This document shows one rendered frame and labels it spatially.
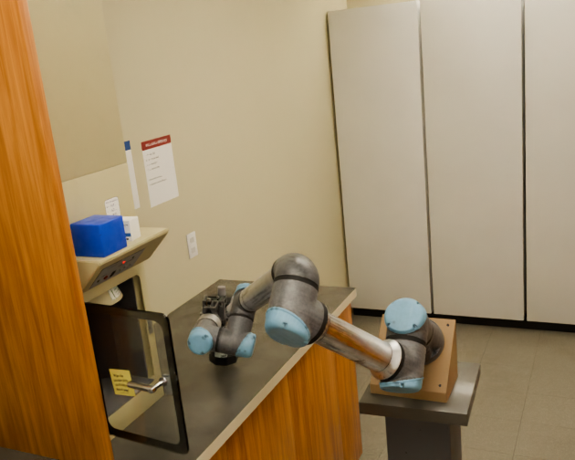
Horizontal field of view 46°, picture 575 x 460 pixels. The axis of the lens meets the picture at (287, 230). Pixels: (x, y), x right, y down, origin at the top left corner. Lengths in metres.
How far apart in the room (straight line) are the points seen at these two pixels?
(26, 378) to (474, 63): 3.31
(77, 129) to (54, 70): 0.16
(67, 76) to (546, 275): 3.49
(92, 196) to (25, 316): 0.37
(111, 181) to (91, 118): 0.19
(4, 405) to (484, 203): 3.30
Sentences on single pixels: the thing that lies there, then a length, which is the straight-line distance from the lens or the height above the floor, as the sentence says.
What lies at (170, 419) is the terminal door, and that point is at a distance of 1.86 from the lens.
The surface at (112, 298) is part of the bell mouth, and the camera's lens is 2.07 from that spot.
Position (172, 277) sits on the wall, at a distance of 3.03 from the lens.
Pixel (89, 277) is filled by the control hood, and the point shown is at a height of 1.46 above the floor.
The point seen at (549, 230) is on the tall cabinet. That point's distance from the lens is 4.59.
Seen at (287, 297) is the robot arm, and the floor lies 1.41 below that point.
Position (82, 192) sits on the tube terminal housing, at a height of 1.67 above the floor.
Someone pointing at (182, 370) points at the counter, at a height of 0.94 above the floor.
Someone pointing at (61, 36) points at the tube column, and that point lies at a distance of 1.92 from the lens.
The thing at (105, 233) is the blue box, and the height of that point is 1.57.
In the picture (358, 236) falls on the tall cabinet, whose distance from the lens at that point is 4.87.
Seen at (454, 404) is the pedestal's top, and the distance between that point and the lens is 2.10.
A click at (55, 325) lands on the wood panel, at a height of 1.36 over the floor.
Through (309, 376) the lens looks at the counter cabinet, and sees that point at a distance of 2.68.
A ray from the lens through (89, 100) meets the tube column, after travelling 1.97.
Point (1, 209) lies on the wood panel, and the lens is 1.87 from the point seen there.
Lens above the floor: 2.00
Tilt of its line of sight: 15 degrees down
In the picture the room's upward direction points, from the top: 6 degrees counter-clockwise
